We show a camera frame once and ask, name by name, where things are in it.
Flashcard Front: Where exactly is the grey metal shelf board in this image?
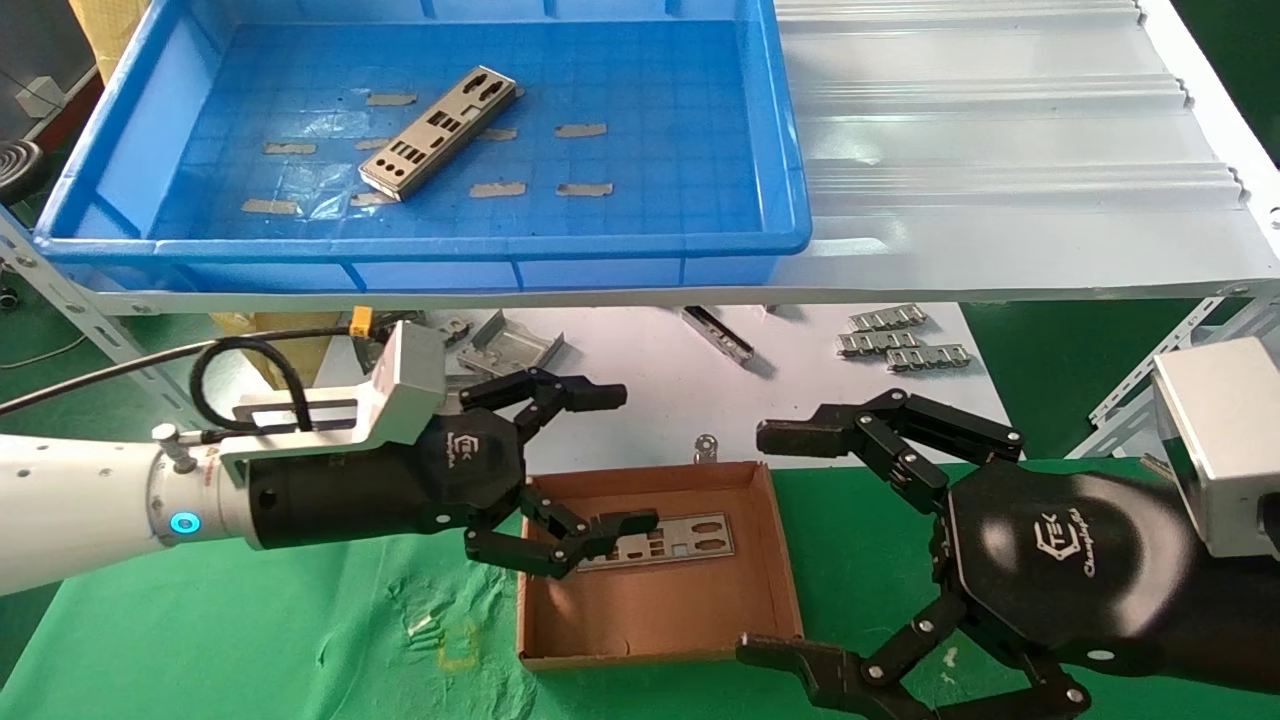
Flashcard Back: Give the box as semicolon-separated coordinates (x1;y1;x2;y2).
60;0;1280;313

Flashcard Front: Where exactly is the long metal rail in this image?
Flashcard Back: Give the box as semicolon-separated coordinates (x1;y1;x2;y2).
683;306;756;364

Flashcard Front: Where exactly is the clear tape patch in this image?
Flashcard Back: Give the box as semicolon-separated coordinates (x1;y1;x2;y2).
285;160;353;219

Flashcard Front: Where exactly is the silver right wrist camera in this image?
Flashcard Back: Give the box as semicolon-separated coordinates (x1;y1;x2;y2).
1142;338;1280;559

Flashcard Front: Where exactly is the metal IO shield plate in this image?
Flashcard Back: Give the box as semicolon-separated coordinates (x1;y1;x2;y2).
578;513;736;573

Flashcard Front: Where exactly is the white floor cable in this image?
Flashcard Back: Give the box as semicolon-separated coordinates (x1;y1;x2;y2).
0;335;91;369

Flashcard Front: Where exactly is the brown cardboard box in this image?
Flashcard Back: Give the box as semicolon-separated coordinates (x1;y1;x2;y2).
517;460;806;671

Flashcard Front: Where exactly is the black camera cable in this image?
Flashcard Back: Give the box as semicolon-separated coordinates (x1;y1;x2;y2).
0;308;376;446

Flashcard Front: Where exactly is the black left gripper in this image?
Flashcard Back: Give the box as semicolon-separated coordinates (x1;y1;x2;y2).
245;368;659;581

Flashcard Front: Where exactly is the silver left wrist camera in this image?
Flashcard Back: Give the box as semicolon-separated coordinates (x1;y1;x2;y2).
215;320;448;486

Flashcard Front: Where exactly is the blue plastic tray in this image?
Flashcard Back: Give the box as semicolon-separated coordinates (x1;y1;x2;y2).
35;0;816;293

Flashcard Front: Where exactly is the perforated shelf upright post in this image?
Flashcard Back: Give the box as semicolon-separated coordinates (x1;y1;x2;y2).
0;212;266;479

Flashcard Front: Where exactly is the folded metal tray bracket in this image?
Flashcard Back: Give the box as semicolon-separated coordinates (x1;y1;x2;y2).
458;310;566;386

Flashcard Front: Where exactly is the small white box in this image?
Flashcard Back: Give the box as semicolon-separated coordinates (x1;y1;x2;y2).
15;75;66;116

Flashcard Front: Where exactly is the slotted metal comb part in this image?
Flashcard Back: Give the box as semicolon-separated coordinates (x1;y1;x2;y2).
887;344;973;372
838;331;923;357
850;304;928;332

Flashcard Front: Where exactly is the stack of metal shield plates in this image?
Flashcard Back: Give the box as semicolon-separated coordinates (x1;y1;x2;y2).
358;66;519;203

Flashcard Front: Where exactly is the green cloth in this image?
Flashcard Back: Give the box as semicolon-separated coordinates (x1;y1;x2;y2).
0;458;1280;720

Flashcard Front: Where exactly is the perforated shelf brace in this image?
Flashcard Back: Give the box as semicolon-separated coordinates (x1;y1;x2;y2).
1088;295;1280;461

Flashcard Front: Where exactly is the yellow woven sack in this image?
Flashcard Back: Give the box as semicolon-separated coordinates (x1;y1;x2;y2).
68;0;151;86
210;312;343;414

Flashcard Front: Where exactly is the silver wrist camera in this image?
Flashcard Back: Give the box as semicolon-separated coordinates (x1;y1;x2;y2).
215;320;448;486
1142;338;1280;559

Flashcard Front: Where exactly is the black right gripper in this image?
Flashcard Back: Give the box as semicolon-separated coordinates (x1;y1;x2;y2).
737;390;1280;720

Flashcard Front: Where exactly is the grey coiled hose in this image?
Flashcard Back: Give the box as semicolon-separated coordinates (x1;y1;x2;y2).
0;140;46;206

